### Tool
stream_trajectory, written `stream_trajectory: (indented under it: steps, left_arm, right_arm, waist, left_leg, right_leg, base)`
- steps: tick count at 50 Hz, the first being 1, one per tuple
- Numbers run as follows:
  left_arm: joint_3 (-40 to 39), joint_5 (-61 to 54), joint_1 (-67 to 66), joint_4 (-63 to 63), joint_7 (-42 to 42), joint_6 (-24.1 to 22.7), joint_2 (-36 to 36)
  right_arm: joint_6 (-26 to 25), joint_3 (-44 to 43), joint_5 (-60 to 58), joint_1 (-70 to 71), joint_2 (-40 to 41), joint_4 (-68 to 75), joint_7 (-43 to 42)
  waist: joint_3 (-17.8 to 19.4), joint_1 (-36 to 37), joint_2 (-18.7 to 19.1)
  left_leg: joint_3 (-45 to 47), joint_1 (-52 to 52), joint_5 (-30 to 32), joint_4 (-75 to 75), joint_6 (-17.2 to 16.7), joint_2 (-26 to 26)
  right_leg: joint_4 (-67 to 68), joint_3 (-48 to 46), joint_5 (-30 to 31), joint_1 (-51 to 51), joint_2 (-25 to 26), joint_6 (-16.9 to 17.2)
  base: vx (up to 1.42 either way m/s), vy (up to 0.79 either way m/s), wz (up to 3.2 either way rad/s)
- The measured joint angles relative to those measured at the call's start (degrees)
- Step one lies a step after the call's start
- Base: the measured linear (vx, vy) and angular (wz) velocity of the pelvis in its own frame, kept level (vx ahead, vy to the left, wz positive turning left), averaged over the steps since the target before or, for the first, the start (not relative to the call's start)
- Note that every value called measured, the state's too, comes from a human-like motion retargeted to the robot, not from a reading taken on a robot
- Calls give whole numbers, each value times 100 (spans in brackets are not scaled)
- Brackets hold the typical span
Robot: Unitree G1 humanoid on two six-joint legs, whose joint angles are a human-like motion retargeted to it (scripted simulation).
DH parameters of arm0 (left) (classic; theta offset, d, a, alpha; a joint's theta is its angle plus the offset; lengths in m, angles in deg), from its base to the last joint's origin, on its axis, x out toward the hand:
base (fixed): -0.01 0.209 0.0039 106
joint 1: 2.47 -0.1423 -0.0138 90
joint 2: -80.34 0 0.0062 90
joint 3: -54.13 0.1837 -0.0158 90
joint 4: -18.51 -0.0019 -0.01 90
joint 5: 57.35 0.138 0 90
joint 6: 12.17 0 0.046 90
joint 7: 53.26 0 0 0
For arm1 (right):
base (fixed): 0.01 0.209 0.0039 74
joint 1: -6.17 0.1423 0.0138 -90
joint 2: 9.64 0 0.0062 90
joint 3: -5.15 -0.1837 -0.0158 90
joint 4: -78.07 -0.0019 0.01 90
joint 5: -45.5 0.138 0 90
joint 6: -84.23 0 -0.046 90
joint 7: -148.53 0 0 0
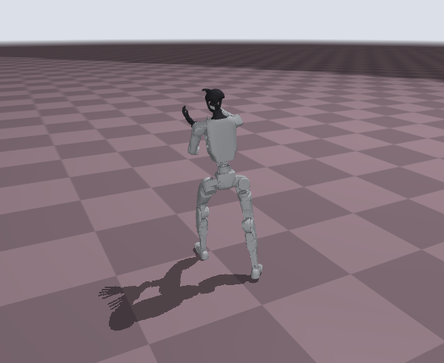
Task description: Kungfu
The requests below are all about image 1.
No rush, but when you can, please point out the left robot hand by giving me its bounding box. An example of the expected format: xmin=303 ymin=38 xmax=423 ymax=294
xmin=182 ymin=106 xmax=196 ymax=127

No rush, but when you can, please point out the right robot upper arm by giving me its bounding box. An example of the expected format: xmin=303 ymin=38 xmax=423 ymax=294
xmin=233 ymin=114 xmax=244 ymax=128

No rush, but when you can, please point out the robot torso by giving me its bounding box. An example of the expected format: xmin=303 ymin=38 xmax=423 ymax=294
xmin=203 ymin=113 xmax=238 ymax=190

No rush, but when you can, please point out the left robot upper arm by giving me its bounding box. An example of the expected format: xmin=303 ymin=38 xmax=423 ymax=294
xmin=189 ymin=121 xmax=206 ymax=155

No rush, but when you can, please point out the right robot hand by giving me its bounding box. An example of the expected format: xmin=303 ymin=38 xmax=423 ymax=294
xmin=201 ymin=88 xmax=219 ymax=110

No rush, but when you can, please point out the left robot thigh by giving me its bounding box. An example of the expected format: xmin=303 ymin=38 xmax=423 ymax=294
xmin=197 ymin=177 xmax=219 ymax=219

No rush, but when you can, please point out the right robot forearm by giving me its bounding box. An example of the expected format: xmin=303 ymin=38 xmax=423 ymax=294
xmin=210 ymin=106 xmax=234 ymax=116

